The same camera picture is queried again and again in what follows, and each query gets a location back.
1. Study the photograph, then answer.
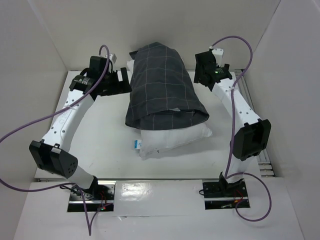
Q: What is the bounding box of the dark grey checked pillowcase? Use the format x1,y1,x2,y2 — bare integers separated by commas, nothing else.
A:
125,42,210,131

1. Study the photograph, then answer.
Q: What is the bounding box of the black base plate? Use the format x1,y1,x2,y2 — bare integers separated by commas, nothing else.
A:
64,180,116,213
198,179,251,210

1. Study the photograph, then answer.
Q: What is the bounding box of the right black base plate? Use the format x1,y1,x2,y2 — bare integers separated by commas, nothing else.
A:
198,179,251,210

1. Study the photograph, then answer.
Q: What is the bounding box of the purple cable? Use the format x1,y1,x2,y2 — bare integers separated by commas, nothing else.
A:
209,36,273,222
0,44,112,236

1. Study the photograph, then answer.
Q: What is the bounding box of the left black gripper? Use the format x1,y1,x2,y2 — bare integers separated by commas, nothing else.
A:
100,67,132,97

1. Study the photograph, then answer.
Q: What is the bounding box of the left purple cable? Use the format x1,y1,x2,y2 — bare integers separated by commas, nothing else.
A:
0,44,112,236

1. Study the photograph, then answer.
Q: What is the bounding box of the white pillow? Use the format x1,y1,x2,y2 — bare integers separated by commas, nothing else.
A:
127,60,212,158

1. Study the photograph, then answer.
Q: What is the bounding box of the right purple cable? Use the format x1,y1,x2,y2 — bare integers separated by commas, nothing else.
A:
209,36,273,222

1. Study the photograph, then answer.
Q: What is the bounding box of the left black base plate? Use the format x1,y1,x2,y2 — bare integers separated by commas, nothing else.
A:
64,180,116,213

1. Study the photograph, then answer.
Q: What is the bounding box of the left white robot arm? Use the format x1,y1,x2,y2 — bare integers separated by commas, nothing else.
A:
29,54,132,200

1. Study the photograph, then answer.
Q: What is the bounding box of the aluminium rail frame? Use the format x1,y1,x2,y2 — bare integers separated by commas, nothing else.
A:
237,76,276,178

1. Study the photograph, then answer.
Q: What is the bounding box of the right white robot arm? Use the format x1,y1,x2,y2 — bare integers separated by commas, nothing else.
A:
194,48,271,196

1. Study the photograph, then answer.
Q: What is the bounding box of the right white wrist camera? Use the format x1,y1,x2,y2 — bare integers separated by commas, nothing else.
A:
209,46,224,63

